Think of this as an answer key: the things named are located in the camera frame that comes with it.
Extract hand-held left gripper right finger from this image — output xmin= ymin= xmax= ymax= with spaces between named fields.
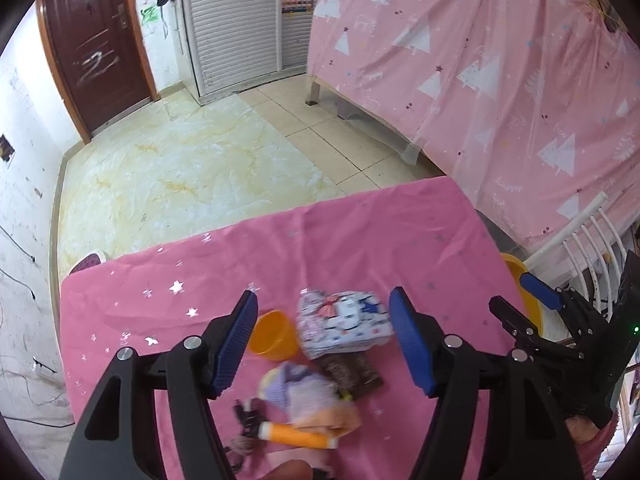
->
xmin=389 ymin=286 xmax=584 ymax=480

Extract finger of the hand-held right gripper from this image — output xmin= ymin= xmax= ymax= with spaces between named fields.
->
xmin=519 ymin=271 xmax=601 ymax=331
xmin=488 ymin=295 xmax=566 ymax=356

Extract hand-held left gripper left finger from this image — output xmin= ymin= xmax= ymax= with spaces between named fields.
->
xmin=59 ymin=289 xmax=260 ymax=480

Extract yellow plastic basin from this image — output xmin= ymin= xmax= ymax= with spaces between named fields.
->
xmin=500 ymin=253 xmax=545 ymax=341

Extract white patterned snack packet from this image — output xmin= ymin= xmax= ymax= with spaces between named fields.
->
xmin=296 ymin=287 xmax=394 ymax=361

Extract orange thread spool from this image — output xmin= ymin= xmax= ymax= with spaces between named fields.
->
xmin=257 ymin=422 xmax=339 ymax=450

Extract person's right hand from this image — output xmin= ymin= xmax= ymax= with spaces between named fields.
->
xmin=564 ymin=415 xmax=608 ymax=444

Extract golden yellow cup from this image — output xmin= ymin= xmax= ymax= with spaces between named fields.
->
xmin=249 ymin=310 xmax=301 ymax=362

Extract brown snack wrapper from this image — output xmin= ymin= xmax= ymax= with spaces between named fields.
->
xmin=320 ymin=352 xmax=386 ymax=402

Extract small black object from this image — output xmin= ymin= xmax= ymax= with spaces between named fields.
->
xmin=232 ymin=397 xmax=265 ymax=439

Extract purple sock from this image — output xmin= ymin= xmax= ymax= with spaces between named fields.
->
xmin=259 ymin=362 xmax=337 ymax=423

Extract white metal chair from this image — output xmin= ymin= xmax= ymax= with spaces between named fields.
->
xmin=525 ymin=192 xmax=632 ymax=322

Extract peach sock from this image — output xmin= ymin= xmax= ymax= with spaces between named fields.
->
xmin=295 ymin=402 xmax=362 ymax=443

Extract pink star tablecloth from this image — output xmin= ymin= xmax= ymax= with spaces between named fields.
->
xmin=59 ymin=176 xmax=526 ymax=480

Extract purple massage mat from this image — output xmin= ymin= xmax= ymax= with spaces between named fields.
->
xmin=69 ymin=252 xmax=111 ymax=274

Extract pink tree print curtain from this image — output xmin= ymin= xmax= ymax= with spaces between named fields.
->
xmin=306 ymin=0 xmax=640 ymax=261

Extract white slatted wardrobe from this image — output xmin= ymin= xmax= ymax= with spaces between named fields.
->
xmin=172 ymin=0 xmax=332 ymax=99

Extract dark brown door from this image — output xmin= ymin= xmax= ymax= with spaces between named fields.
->
xmin=36 ymin=0 xmax=160 ymax=144

